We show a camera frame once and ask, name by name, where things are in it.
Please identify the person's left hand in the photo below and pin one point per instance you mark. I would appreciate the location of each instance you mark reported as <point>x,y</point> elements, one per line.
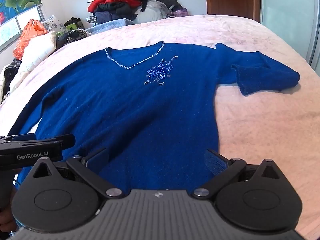
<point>6,216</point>

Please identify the green item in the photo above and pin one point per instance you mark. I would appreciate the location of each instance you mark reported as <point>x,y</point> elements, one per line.
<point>71,27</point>

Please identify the blue beaded sweater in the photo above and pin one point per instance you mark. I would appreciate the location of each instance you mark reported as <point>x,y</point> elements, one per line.
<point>140,110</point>

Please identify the white puffer jacket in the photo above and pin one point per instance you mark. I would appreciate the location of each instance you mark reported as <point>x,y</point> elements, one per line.
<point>35,52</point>

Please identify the black bag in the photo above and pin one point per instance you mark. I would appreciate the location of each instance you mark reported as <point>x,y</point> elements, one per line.
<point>168,0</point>

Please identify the brown patterned fabric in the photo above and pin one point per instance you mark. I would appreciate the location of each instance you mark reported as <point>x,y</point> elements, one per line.
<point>75,35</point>

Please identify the orange plastic bag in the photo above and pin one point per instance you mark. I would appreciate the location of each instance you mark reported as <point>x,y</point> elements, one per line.
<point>27,36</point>

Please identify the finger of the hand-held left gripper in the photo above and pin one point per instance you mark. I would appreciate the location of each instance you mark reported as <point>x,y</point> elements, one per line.
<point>62,140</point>
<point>22,137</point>

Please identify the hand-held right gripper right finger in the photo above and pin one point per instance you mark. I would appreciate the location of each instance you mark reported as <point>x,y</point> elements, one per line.
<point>215,164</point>

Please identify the purple cloth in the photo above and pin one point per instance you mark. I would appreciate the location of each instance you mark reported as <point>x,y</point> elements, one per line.
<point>181,12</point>

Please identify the wardrobe sliding door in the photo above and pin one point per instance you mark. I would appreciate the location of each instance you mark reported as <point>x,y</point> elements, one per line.
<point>287,10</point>

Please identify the black lace cloth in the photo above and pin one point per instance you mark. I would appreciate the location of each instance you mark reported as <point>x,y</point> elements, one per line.
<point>11,72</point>

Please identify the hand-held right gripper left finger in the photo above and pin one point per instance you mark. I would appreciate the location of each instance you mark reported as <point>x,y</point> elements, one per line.
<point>98,160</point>

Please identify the grey plastic bag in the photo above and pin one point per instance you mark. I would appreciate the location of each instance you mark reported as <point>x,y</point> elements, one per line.
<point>152,11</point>

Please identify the white floral pillow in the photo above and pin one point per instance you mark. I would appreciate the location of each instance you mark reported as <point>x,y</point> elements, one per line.
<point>51,23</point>

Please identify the white printed quilt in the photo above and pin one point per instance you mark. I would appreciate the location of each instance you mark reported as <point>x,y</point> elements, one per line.
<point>3,87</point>

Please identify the navy garment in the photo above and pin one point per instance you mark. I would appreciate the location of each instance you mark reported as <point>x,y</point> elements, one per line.
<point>105,16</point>

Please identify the pink bed blanket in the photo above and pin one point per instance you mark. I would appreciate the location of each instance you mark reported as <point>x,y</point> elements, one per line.
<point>255,130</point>

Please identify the window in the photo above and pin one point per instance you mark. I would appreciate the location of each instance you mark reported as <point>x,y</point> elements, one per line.
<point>15,27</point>

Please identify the black garment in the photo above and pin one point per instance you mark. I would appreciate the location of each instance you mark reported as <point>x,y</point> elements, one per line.
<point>117,7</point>

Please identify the light blue quilt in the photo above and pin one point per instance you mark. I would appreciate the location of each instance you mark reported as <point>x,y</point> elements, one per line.
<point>110,26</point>

